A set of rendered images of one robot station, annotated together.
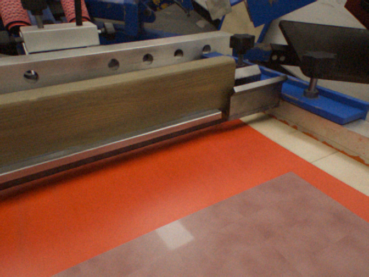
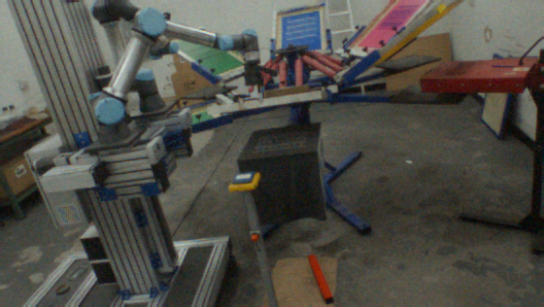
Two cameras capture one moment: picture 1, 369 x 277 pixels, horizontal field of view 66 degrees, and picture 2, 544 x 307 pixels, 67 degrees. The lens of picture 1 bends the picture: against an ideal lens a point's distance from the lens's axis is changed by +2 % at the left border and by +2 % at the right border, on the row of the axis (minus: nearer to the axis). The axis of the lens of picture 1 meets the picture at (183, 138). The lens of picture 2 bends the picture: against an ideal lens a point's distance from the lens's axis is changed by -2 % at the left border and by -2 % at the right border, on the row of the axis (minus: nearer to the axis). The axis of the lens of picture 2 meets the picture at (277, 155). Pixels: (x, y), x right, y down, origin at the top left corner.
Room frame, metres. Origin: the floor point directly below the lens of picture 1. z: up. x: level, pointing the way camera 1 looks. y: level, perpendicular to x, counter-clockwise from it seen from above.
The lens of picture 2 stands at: (-1.60, -1.73, 1.77)
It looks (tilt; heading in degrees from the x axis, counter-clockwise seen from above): 22 degrees down; 47
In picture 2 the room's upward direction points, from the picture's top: 11 degrees counter-clockwise
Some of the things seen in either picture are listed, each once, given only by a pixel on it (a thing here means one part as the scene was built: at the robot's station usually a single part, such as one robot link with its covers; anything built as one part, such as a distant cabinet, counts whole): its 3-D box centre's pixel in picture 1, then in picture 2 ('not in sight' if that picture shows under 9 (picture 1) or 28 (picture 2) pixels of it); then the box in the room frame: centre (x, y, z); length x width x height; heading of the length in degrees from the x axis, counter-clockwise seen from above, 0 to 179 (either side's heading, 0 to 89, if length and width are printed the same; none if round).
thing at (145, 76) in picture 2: not in sight; (144, 81); (-0.44, 0.49, 1.42); 0.13 x 0.12 x 0.14; 104
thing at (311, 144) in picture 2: not in sight; (282, 140); (0.01, -0.08, 0.95); 0.48 x 0.44 x 0.01; 35
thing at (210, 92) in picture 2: not in sight; (241, 95); (0.86, 1.23, 0.91); 1.34 x 0.40 x 0.08; 95
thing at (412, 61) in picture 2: not in sight; (366, 77); (1.53, 0.27, 0.91); 1.34 x 0.40 x 0.08; 155
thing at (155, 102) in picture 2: not in sight; (151, 100); (-0.43, 0.48, 1.31); 0.15 x 0.15 x 0.10
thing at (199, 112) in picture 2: not in sight; (189, 108); (0.10, 0.94, 1.05); 1.08 x 0.61 x 0.23; 155
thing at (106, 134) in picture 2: not in sight; (112, 127); (-0.83, 0.18, 1.31); 0.15 x 0.15 x 0.10
